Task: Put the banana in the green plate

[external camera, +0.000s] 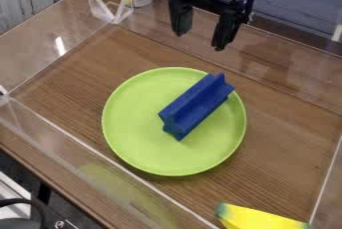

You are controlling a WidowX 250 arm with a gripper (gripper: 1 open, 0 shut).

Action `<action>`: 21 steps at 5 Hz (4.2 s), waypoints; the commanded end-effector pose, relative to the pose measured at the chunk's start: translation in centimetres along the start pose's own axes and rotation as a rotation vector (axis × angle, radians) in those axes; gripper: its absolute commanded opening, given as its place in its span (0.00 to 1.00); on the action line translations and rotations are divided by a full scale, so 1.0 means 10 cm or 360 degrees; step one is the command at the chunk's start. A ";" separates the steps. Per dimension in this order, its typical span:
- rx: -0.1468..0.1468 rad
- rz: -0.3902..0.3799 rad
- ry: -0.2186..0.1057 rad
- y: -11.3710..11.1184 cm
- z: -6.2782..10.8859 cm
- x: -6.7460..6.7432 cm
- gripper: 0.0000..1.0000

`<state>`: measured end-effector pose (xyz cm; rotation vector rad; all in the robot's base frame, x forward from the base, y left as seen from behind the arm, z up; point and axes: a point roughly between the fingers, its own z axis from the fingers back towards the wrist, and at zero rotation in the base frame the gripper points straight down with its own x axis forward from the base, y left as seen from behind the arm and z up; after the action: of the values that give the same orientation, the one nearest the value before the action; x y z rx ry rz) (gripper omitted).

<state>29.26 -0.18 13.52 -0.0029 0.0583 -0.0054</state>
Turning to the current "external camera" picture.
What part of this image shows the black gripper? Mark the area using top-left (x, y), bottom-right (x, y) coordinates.
top-left (169, 0), bottom-right (257, 51)

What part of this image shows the yellow toy banana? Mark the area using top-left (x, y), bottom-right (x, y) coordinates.
top-left (216, 203), bottom-right (313, 229)

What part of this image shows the green round plate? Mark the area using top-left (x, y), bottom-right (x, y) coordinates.
top-left (102, 67), bottom-right (248, 177)

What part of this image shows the blue plastic block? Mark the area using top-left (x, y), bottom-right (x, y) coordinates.
top-left (158, 73), bottom-right (236, 141)

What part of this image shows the clear acrylic corner bracket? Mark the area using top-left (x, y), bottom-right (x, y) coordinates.
top-left (89, 0), bottom-right (134, 25)

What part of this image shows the black cable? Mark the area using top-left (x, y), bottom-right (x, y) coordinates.
top-left (0, 198), bottom-right (46, 229)

